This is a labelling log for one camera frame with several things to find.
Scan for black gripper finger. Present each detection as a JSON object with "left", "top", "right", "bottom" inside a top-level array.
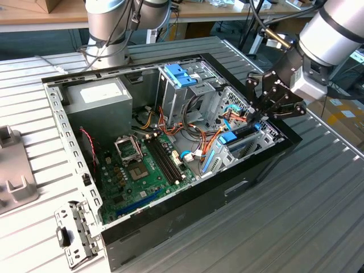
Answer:
[
  {"left": 259, "top": 93, "right": 308, "bottom": 121},
  {"left": 245, "top": 72, "right": 282, "bottom": 123}
]

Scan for hard disk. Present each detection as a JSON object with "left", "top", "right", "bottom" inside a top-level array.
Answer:
[{"left": 198, "top": 122, "right": 263, "bottom": 177}]

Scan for perforated metal disk bay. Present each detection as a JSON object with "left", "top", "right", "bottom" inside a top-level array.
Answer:
[{"left": 198, "top": 85, "right": 287, "bottom": 179}]

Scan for large labelled cardboard box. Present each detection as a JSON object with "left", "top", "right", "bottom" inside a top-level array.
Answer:
[{"left": 308, "top": 96, "right": 364, "bottom": 148}]

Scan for metal optical drive cage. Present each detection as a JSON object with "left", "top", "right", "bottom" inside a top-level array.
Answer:
[{"left": 155, "top": 61, "right": 225, "bottom": 129}]

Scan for blue plastic bay latch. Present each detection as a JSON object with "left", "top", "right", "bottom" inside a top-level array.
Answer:
[{"left": 164, "top": 64, "right": 197, "bottom": 89}]

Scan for black RAM slot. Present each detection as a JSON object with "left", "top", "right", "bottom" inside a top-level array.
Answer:
[
  {"left": 146, "top": 139, "right": 173, "bottom": 186},
  {"left": 157, "top": 136, "right": 184, "bottom": 182},
  {"left": 153, "top": 138, "right": 180, "bottom": 184},
  {"left": 150, "top": 138, "right": 177, "bottom": 185}
]

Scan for black PC case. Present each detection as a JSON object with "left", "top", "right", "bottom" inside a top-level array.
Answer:
[{"left": 41, "top": 52, "right": 303, "bottom": 272}]

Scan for CPU socket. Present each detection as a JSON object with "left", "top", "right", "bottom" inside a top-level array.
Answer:
[{"left": 126, "top": 160, "right": 150, "bottom": 181}]

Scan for metal socket cover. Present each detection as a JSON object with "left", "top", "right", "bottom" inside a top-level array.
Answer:
[{"left": 113, "top": 135, "right": 143, "bottom": 166}]

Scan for green motherboard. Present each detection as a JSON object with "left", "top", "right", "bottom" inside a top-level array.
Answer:
[{"left": 96, "top": 132, "right": 197, "bottom": 225}]

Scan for grey power supply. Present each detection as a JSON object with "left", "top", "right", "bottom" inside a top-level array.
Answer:
[{"left": 61, "top": 76, "right": 134, "bottom": 146}]

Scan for blue expansion slot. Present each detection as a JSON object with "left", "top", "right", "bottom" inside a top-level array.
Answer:
[{"left": 116, "top": 189, "right": 163, "bottom": 217}]

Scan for black case fan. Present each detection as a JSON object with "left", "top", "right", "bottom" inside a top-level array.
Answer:
[{"left": 79, "top": 127, "right": 102, "bottom": 188}]

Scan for wooden desk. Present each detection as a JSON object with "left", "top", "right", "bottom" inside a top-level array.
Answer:
[{"left": 0, "top": 0, "right": 344, "bottom": 55}]

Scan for small cardboard box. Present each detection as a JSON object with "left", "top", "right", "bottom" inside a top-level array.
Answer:
[{"left": 42, "top": 0, "right": 62, "bottom": 14}]

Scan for grey parts rack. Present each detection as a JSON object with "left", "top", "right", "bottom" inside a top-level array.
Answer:
[{"left": 0, "top": 125, "right": 40, "bottom": 216}]

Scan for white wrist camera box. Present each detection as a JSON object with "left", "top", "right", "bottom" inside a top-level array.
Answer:
[{"left": 289, "top": 64, "right": 331, "bottom": 102}]

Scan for long blue data wire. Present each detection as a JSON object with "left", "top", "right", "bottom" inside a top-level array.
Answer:
[{"left": 224, "top": 104, "right": 239, "bottom": 132}]

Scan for thick black cable bundle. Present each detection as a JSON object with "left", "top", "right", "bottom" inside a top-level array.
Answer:
[{"left": 183, "top": 94, "right": 209, "bottom": 135}]

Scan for orange red wire bundle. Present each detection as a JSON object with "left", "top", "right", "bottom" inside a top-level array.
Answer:
[{"left": 158, "top": 105, "right": 185, "bottom": 137}]

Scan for short blue data wire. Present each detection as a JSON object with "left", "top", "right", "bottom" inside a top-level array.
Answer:
[{"left": 180, "top": 150, "right": 206, "bottom": 163}]

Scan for yellow black power wire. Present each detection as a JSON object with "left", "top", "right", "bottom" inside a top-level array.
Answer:
[{"left": 138, "top": 110, "right": 156, "bottom": 129}]

